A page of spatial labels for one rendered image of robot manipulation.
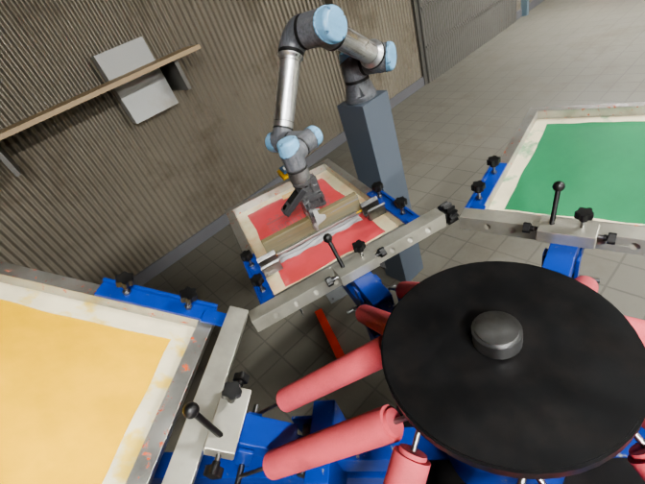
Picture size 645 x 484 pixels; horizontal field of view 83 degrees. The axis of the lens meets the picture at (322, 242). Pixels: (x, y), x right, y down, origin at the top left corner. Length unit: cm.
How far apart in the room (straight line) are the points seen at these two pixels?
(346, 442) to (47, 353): 72
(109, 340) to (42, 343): 14
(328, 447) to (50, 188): 308
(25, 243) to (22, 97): 105
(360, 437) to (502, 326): 26
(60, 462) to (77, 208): 272
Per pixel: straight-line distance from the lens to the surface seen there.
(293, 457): 71
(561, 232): 108
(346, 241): 136
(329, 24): 140
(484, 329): 52
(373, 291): 102
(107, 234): 358
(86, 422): 97
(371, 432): 59
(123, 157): 348
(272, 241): 136
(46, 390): 102
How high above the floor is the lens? 177
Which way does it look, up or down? 36 degrees down
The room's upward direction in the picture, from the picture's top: 22 degrees counter-clockwise
